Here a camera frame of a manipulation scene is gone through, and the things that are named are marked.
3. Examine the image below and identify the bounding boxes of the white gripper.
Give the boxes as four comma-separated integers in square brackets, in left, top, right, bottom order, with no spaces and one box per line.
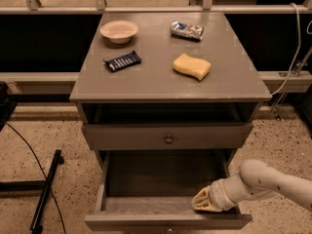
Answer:
[191,178,236,213]

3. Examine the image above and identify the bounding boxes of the grey drawer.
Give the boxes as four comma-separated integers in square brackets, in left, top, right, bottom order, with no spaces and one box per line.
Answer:
[85,150,252,233]
[82,123,253,150]

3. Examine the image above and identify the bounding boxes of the grey top drawer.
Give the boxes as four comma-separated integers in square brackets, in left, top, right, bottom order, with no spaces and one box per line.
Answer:
[82,123,253,150]

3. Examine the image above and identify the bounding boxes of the grey wooden drawer cabinet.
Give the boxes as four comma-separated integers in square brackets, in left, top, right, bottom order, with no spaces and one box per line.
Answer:
[69,11,273,168]

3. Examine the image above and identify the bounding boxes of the yellow sponge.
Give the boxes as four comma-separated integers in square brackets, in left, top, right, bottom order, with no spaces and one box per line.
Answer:
[173,54,212,81]

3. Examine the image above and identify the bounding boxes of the dark blue snack packet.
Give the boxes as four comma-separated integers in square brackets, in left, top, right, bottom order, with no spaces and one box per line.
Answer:
[103,51,141,72]

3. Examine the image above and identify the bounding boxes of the black metal stand base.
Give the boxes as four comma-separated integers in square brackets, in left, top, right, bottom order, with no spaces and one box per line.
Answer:
[0,149,64,234]

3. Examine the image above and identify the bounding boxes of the silver crumpled chip bag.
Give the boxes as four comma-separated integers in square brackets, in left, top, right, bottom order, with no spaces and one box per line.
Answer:
[170,20,204,41]

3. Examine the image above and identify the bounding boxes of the white ceramic bowl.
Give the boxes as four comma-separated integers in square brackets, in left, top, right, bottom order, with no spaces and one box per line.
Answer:
[99,20,138,44]

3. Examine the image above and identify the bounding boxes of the black floor cable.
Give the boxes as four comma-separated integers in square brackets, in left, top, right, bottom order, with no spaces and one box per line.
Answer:
[5,122,67,234]

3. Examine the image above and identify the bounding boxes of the white hanging cable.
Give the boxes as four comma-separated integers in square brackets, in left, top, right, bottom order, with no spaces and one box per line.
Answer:
[270,2,303,97]

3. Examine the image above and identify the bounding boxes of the metal railing frame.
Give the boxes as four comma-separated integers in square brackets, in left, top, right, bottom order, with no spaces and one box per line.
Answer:
[0,0,312,16]

